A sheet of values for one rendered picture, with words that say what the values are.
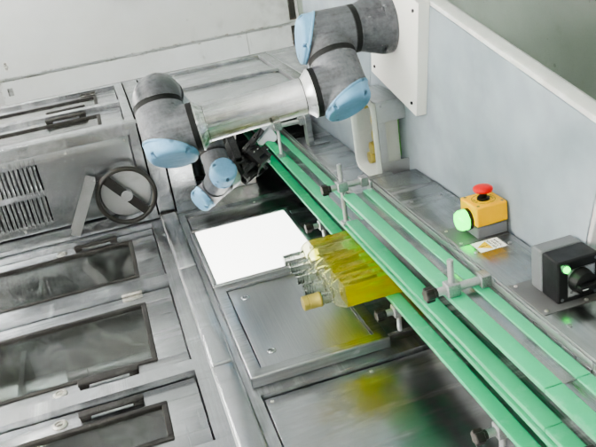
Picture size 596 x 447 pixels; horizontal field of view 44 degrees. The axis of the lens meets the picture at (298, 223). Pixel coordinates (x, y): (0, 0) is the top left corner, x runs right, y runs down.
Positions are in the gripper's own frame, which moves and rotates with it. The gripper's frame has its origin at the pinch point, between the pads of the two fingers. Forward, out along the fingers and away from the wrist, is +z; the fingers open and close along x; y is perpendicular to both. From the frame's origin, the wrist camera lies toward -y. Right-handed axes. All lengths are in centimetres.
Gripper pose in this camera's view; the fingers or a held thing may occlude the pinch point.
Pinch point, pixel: (270, 132)
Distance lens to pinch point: 231.7
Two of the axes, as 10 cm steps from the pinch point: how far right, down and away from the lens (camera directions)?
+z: 6.2, -6.1, 5.0
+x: 1.9, -5.0, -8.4
